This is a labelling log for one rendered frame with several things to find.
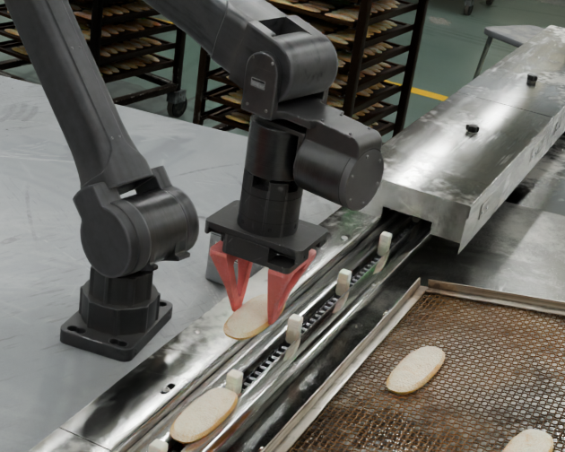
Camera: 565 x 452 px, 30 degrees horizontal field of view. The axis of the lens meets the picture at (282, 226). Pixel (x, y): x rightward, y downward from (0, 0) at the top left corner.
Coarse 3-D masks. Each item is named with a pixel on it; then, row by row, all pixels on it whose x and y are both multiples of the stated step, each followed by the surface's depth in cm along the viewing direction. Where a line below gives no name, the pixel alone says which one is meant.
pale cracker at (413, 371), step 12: (420, 348) 105; (432, 348) 104; (408, 360) 102; (420, 360) 102; (432, 360) 102; (396, 372) 100; (408, 372) 99; (420, 372) 100; (432, 372) 101; (396, 384) 98; (408, 384) 98; (420, 384) 98
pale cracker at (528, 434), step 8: (520, 432) 90; (528, 432) 89; (536, 432) 90; (544, 432) 90; (512, 440) 88; (520, 440) 88; (528, 440) 88; (536, 440) 88; (544, 440) 88; (552, 440) 89; (504, 448) 87; (512, 448) 87; (520, 448) 87; (528, 448) 87; (536, 448) 87; (544, 448) 87; (552, 448) 88
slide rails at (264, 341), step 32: (384, 224) 145; (416, 224) 147; (352, 256) 134; (384, 256) 136; (320, 288) 125; (352, 288) 127; (320, 320) 118; (256, 352) 110; (288, 352) 111; (224, 384) 104; (256, 384) 105; (192, 448) 94
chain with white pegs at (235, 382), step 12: (408, 228) 148; (384, 240) 137; (396, 240) 144; (384, 252) 138; (372, 264) 136; (348, 276) 125; (360, 276) 132; (336, 288) 126; (348, 288) 127; (324, 312) 122; (288, 324) 114; (300, 324) 114; (288, 336) 115; (276, 348) 113; (264, 360) 111; (240, 372) 103; (252, 372) 108; (228, 384) 102; (240, 384) 103; (156, 444) 91; (180, 444) 96
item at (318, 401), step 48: (432, 288) 120; (480, 288) 117; (384, 336) 109; (432, 336) 109; (528, 336) 109; (336, 384) 99; (384, 384) 100; (288, 432) 91; (336, 432) 92; (384, 432) 91; (432, 432) 91
